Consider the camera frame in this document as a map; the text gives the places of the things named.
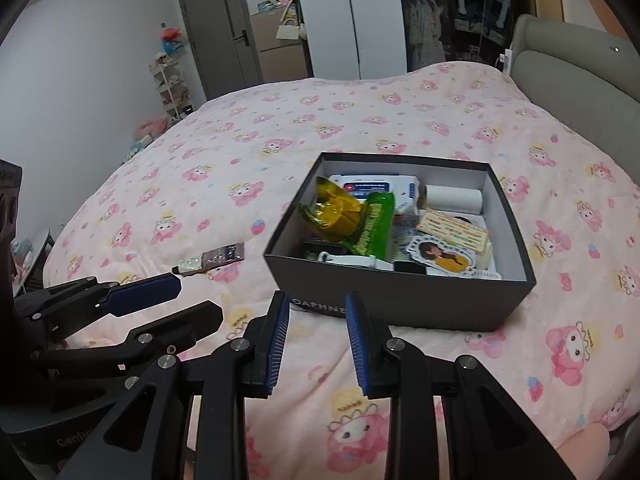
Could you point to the yellow label card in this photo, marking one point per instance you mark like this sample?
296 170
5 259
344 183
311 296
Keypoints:
450 227

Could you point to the brown cabinet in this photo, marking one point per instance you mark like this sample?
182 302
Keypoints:
280 65

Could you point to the grey door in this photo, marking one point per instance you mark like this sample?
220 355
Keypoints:
220 35

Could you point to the white paper roll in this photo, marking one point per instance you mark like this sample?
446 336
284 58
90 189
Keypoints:
452 199

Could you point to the white handbag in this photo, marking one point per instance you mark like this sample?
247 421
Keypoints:
288 32

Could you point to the grey padded headboard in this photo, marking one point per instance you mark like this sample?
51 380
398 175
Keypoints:
565 70

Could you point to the red blue plush toy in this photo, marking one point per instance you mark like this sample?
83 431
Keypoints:
170 40

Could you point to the black booklet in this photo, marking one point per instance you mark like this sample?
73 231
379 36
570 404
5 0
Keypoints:
315 250

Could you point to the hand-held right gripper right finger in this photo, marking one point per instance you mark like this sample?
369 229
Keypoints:
357 345

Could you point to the pink cartoon printed blanket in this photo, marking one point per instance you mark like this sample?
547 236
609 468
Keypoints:
350 110

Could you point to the cartoon figure sticker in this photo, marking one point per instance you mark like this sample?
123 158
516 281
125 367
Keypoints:
440 257

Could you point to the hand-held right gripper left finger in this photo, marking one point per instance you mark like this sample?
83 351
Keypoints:
277 345

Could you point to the cartoon printed card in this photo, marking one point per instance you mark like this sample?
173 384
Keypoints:
402 235

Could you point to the pink plush toy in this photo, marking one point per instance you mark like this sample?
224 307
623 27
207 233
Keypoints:
150 129

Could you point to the green yellow snack packet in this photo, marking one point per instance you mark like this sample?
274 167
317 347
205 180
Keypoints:
375 225

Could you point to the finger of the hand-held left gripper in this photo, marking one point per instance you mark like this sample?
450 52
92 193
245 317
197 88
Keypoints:
190 322
145 292

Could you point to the white wardrobe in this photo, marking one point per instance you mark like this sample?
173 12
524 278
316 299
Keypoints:
325 20

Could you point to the dark grey cardboard box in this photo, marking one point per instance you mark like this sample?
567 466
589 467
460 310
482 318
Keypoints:
425 305

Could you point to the glass display cabinet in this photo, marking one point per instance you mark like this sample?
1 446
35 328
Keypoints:
425 35

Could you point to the white smartwatch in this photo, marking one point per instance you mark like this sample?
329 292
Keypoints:
360 261

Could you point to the white shelf rack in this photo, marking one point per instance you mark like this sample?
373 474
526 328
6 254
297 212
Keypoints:
172 90

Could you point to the white wet wipes pack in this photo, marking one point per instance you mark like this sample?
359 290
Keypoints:
370 187

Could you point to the white wall charger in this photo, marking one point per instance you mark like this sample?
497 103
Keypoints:
506 62

